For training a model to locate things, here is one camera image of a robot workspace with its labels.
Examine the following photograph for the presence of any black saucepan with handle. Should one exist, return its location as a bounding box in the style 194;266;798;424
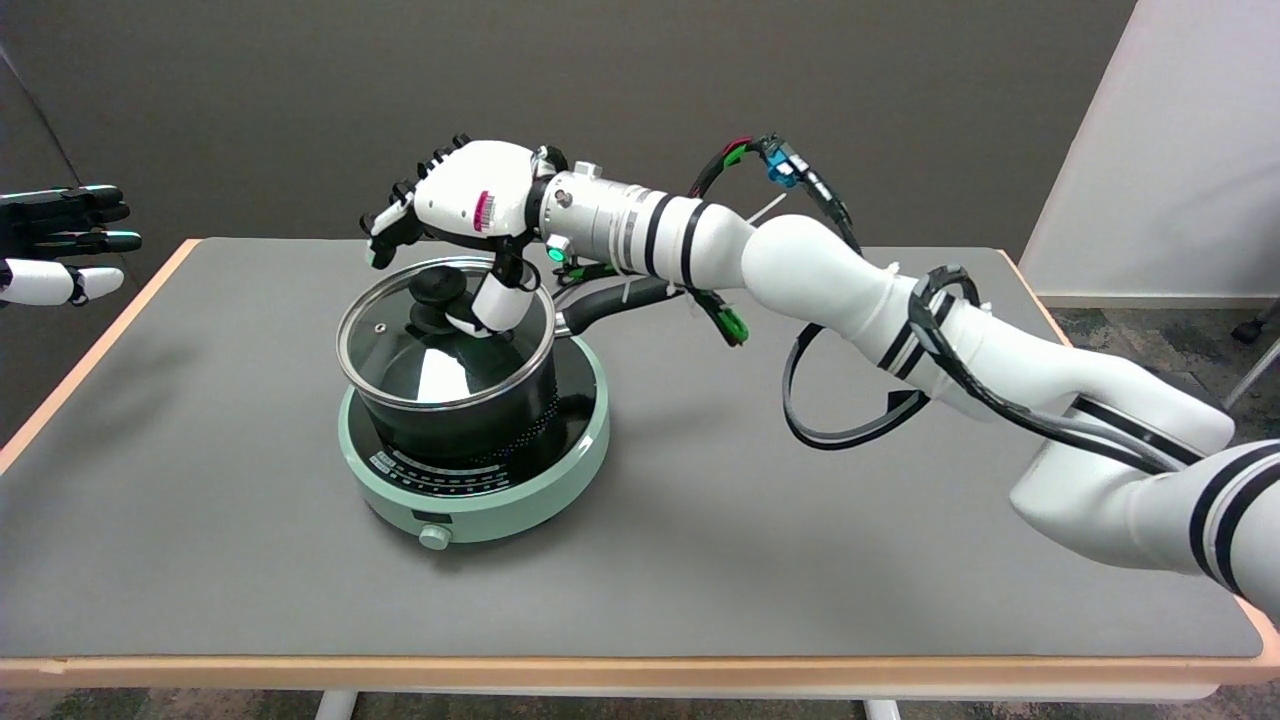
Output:
345;275;691;463

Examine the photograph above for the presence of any dark chair base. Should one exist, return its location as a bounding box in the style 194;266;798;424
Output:
1225;300;1280;409

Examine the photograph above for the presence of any green black robot wire bundle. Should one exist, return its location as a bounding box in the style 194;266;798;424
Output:
560;133;861;348

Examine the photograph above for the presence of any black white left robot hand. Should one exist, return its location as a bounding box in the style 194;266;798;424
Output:
0;185;143;308

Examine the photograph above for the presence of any grey table mat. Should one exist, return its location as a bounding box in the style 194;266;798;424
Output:
0;238;1263;659

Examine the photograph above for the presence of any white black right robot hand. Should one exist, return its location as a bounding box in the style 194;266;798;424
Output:
362;135;563;339

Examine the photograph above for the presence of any mint green induction cooker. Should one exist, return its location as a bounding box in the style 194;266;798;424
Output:
338;335;611;551

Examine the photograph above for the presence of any black grey robot cable loop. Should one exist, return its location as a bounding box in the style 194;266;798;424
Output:
783;265;1201;473

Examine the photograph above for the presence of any glass pot lid black knob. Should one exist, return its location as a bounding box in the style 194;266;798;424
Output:
336;258;557;410

